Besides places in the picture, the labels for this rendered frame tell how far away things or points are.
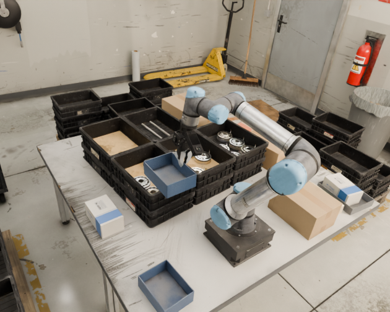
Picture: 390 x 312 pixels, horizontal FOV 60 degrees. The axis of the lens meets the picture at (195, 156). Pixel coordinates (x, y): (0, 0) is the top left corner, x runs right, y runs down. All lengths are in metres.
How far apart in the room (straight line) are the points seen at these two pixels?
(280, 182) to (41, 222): 2.16
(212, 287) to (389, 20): 3.59
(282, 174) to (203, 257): 0.69
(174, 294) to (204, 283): 0.15
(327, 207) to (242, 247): 0.53
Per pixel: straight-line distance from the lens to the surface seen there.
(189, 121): 1.39
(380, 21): 4.48
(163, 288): 1.57
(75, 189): 2.08
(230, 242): 1.63
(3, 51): 4.79
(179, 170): 1.56
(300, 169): 1.17
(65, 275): 2.56
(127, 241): 1.74
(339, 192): 2.19
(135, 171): 1.96
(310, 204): 1.87
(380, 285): 2.89
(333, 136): 3.35
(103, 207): 1.80
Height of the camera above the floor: 2.00
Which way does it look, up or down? 34 degrees down
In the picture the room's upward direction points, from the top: 5 degrees clockwise
